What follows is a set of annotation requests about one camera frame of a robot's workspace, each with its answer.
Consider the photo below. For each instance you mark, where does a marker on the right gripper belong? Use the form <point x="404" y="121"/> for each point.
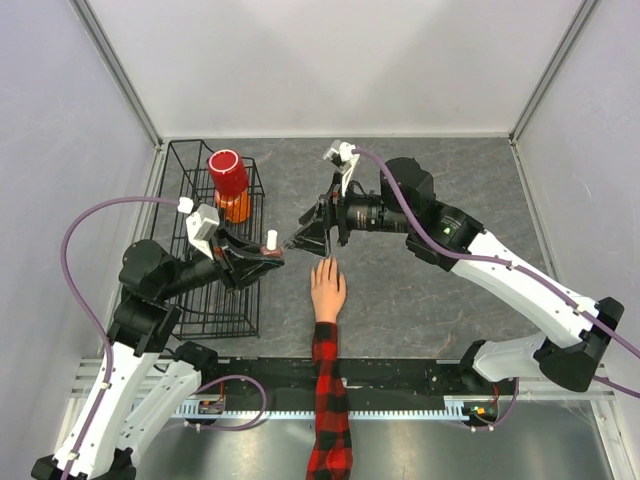
<point x="316" y="238"/>

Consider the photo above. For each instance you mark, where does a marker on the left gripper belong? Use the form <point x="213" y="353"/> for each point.
<point x="236" y="269"/>

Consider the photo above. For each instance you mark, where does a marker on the glitter nail polish bottle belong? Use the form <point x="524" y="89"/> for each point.
<point x="274" y="254"/>

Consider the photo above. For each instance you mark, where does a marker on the white nail polish cap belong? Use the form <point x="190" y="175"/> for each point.
<point x="272" y="240"/>

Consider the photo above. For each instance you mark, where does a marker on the red plaid sleeve forearm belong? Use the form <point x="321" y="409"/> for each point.
<point x="331" y="456"/>

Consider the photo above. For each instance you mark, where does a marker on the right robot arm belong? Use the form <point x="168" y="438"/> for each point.
<point x="574" y="330"/>

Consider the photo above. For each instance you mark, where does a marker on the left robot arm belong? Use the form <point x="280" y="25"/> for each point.
<point x="113" y="432"/>

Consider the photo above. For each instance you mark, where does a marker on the mannequin hand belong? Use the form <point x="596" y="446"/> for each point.
<point x="328" y="291"/>

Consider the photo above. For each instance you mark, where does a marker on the orange mug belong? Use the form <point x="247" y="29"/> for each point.
<point x="237" y="209"/>

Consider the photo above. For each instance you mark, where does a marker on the red cup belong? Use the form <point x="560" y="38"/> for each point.
<point x="228" y="172"/>

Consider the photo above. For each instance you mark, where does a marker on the black wire rack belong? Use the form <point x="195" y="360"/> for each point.
<point x="182" y="278"/>

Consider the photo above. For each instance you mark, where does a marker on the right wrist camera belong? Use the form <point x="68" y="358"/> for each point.
<point x="343" y="157"/>

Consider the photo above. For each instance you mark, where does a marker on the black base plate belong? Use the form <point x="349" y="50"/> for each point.
<point x="299" y="384"/>

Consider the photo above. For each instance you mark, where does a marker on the aluminium cable rail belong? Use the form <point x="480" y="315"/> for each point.
<point x="194" y="411"/>

